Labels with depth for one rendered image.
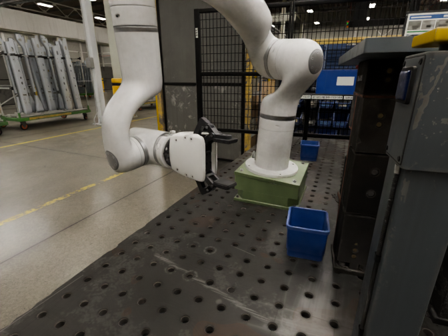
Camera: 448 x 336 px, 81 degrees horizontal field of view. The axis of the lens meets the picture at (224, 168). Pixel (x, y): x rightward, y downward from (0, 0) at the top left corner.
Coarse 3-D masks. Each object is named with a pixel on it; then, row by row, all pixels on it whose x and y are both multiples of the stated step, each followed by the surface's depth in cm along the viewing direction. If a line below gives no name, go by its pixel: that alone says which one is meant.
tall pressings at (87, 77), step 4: (72, 64) 1419; (76, 64) 1448; (80, 64) 1456; (76, 68) 1433; (80, 68) 1462; (84, 68) 1469; (88, 68) 1497; (76, 72) 1440; (80, 72) 1469; (84, 72) 1476; (88, 72) 1504; (76, 76) 1446; (80, 76) 1456; (84, 76) 1482; (88, 76) 1491; (80, 80) 1460; (84, 80) 1489; (88, 80) 1496; (80, 84) 1467; (88, 84) 1502; (92, 84) 1530; (80, 88) 1473; (84, 88) 1502; (88, 88) 1509; (92, 88) 1537; (80, 92) 1480; (88, 92) 1516; (92, 92) 1544
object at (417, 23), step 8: (408, 16) 142; (416, 16) 141; (424, 16) 140; (432, 16) 139; (440, 16) 138; (408, 24) 143; (416, 24) 142; (424, 24) 141; (432, 24) 140; (440, 24) 139; (408, 32) 144; (416, 32) 143; (424, 32) 142
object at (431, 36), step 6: (432, 30) 24; (438, 30) 23; (444, 30) 23; (420, 36) 26; (426, 36) 25; (432, 36) 24; (438, 36) 23; (444, 36) 23; (414, 42) 28; (420, 42) 26; (426, 42) 25; (432, 42) 24; (438, 42) 24; (444, 42) 24; (444, 48) 25
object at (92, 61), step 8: (80, 0) 579; (88, 0) 584; (88, 8) 586; (88, 16) 589; (88, 24) 592; (88, 32) 598; (88, 40) 604; (88, 48) 611; (96, 48) 618; (88, 56) 615; (96, 56) 621; (88, 64) 613; (96, 64) 624; (96, 72) 626; (96, 80) 630; (96, 88) 638; (96, 96) 645; (96, 104) 652; (104, 104) 659
